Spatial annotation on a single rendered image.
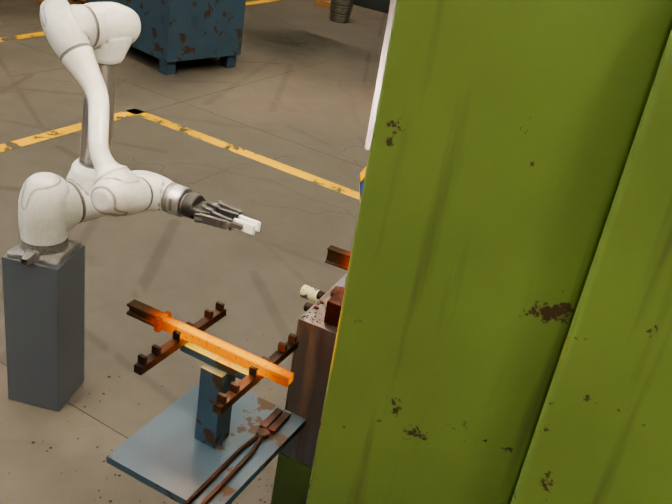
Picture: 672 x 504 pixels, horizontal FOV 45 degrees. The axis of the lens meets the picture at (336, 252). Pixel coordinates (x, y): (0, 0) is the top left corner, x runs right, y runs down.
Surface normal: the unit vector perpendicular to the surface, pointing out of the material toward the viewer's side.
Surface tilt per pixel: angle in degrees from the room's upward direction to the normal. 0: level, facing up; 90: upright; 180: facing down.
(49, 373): 90
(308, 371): 90
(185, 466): 0
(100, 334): 0
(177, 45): 90
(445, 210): 90
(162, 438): 0
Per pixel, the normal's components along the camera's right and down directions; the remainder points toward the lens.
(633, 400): -0.42, 0.37
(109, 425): 0.15, -0.88
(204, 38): 0.72, 0.41
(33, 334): -0.18, 0.43
